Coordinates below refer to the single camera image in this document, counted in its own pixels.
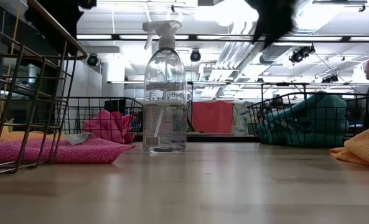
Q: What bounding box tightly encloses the clear plastic spray bottle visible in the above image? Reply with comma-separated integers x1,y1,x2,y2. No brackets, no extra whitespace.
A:
142,20,188,154

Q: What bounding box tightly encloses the black metal frame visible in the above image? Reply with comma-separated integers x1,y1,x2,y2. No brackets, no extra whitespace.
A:
77,33,369,44

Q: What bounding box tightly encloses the teal microfiber towel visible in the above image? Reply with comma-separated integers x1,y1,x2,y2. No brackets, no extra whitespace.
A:
257,118,299,146
291,93,350,131
296,124,349,147

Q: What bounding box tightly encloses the red hanging cloth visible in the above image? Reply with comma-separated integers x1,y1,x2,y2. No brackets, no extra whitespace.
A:
192,100,234,134

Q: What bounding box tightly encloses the pink microfiber towel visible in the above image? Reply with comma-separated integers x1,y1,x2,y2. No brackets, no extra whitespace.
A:
0,133,137,165
83,110,138,144

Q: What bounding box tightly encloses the orange microfiber towel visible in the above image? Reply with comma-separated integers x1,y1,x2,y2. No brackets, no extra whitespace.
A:
0,116,65,143
329,123,369,169

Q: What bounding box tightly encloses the black ceiling spotlight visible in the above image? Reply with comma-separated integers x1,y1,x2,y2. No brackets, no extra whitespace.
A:
189,49,202,62
320,73,340,84
86,53,100,67
289,45,315,65

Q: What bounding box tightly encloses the bronze wire basket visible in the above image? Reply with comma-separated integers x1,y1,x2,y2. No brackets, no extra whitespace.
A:
0,0,88,181

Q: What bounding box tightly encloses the white green patterned cloth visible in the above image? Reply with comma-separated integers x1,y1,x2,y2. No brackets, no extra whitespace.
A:
233,101,254,137

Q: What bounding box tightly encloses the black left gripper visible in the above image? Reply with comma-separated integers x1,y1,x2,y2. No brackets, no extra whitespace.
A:
24,0,85,57

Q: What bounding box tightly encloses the black wire basket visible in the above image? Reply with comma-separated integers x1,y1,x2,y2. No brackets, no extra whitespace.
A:
247,92,369,149
55,96,144,144

